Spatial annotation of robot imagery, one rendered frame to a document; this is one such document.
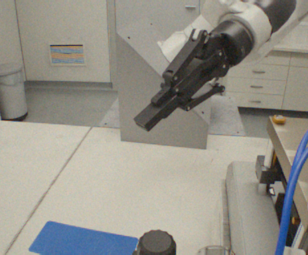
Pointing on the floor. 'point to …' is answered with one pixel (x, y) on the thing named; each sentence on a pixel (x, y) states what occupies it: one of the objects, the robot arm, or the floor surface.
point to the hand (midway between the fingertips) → (156, 110)
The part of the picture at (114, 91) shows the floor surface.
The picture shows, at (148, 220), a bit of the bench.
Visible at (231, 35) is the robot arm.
